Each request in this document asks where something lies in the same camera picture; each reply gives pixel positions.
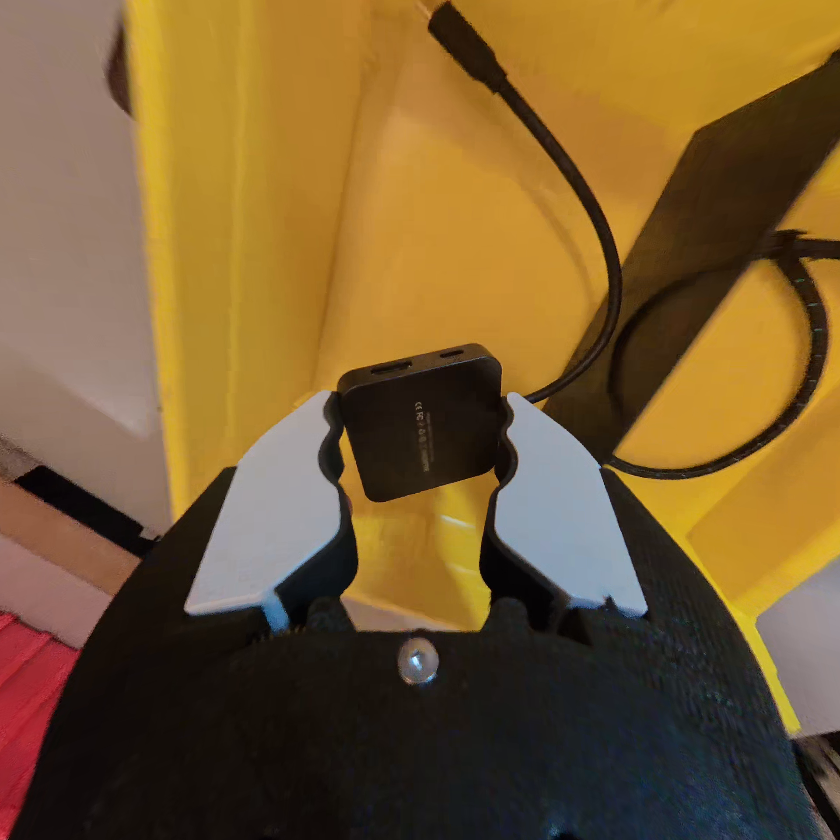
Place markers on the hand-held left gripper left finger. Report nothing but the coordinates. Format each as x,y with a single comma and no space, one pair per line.
269,525

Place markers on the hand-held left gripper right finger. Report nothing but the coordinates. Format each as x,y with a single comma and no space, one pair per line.
565,525

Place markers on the yellow plastic bin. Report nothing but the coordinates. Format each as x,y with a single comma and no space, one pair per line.
433,236

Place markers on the red ribbed crate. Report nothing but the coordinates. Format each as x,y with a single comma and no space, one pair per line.
24,709

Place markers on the black bin divider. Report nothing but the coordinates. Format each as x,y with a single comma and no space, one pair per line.
722,184

